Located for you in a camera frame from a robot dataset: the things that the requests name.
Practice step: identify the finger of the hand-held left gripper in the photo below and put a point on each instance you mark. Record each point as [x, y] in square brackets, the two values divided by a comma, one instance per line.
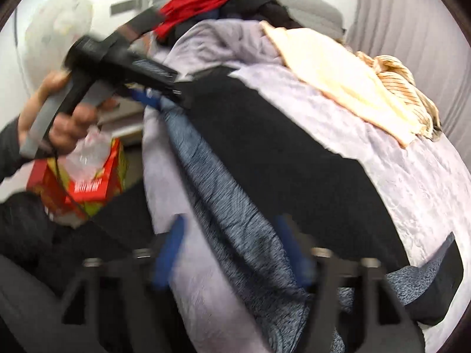
[174, 93]
[145, 99]

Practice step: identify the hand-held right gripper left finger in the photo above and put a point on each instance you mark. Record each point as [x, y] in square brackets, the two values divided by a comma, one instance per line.
[168, 253]

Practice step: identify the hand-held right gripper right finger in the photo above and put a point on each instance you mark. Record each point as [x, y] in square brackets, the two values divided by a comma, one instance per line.
[294, 253]

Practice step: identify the grey speckled pants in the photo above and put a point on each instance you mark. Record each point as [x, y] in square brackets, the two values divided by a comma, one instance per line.
[235, 213]

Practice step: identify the person's left forearm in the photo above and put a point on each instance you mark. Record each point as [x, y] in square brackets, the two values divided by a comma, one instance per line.
[9, 150]

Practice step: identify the person's left hand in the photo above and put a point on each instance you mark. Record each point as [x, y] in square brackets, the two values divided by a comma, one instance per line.
[71, 127]

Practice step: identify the grey fleece blanket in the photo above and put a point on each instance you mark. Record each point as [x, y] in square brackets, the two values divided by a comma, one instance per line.
[228, 40]

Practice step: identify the clear plastic bag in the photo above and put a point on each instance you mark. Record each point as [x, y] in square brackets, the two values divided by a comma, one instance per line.
[88, 154]

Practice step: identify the red garment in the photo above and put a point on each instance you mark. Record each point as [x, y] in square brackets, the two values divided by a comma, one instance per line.
[191, 3]

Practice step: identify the red cardboard box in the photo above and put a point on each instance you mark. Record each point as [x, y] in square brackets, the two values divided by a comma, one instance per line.
[95, 195]

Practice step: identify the grey quilted headboard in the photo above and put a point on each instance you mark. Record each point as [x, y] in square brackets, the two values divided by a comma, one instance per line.
[316, 11]

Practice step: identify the peach cloth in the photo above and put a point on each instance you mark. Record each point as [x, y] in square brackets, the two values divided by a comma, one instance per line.
[338, 81]

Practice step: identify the striped beige shirt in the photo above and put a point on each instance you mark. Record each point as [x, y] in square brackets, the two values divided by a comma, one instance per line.
[408, 84]

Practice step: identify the grey curtain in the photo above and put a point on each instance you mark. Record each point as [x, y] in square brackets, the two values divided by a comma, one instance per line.
[412, 18]

